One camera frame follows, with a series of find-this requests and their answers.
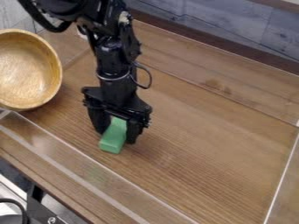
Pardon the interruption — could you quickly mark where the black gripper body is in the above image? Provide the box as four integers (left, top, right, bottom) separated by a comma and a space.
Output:
81, 78, 152, 127

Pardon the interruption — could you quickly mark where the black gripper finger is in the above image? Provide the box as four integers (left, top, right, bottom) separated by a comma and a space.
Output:
125, 118, 145, 144
88, 106, 111, 134

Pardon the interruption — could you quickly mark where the green rectangular stick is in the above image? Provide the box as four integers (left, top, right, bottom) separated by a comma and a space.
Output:
99, 117, 127, 154

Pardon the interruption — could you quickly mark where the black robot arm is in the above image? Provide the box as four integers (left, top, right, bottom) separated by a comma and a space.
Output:
17, 0, 152, 144

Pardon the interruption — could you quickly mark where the wooden bowl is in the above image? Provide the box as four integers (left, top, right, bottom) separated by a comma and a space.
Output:
0, 29, 63, 111

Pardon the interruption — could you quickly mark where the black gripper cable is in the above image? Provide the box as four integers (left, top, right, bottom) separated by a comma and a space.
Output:
128, 61, 155, 90

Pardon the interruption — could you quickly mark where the clear acrylic front wall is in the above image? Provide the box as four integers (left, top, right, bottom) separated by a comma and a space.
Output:
0, 110, 199, 224

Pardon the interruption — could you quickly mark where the clear acrylic wall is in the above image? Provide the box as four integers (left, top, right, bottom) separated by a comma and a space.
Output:
39, 10, 299, 126
0, 110, 199, 224

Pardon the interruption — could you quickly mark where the clear acrylic back wall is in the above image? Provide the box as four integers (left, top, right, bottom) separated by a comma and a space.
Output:
39, 10, 299, 126

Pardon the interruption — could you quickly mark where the black table leg bracket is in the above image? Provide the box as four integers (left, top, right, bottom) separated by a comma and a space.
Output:
27, 185, 68, 224

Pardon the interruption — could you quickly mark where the black cable on floor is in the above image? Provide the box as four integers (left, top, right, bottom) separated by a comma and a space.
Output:
0, 197, 28, 224

